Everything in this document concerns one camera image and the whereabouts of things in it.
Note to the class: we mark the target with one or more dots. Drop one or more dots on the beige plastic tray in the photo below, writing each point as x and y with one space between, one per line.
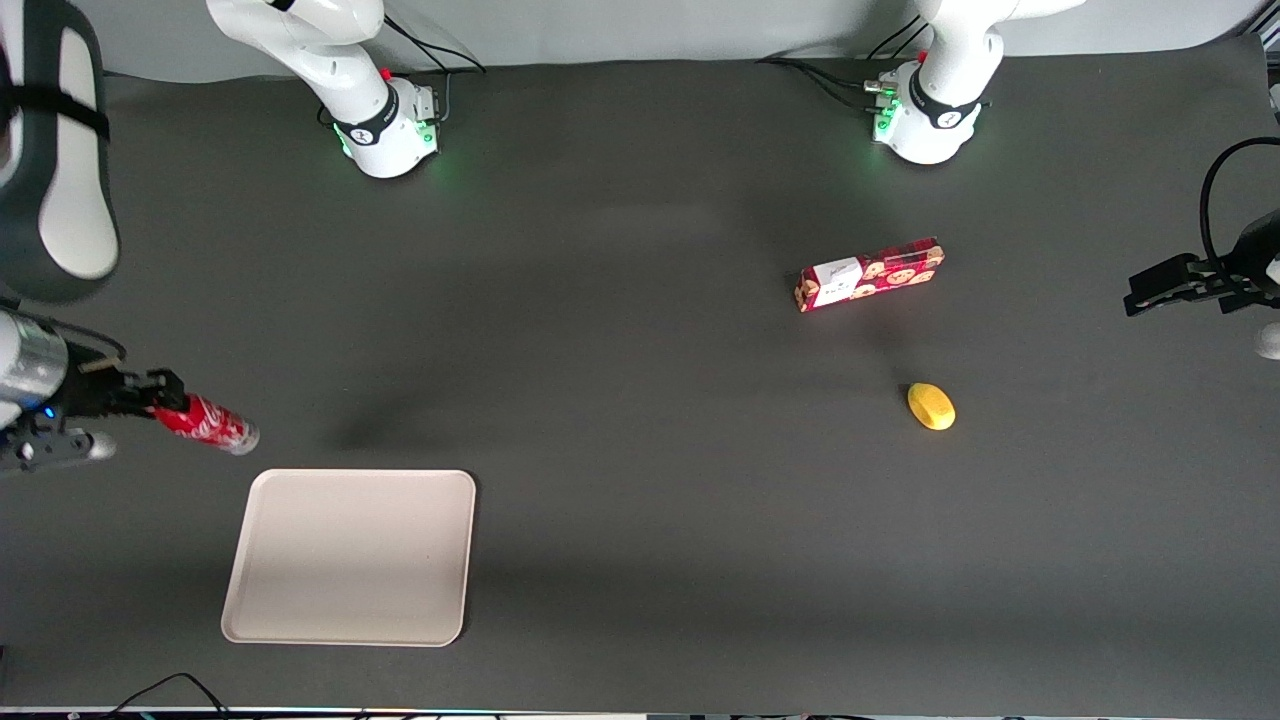
350 555

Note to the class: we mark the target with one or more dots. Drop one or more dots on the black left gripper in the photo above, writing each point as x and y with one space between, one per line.
1222 277

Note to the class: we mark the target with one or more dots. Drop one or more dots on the yellow lemon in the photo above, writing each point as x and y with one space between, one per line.
931 407

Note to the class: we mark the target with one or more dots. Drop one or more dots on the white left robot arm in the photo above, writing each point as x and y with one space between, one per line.
945 70

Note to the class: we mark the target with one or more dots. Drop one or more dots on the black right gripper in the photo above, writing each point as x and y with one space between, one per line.
88 394

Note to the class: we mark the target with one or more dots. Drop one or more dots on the red cookie box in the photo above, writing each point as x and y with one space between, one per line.
870 275

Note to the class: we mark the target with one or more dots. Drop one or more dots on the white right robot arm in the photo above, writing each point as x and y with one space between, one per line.
70 200

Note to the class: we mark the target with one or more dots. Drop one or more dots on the dark grey table mat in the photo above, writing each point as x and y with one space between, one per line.
640 550

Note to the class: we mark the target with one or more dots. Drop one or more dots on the red coke bottle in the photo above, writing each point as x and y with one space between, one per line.
215 424

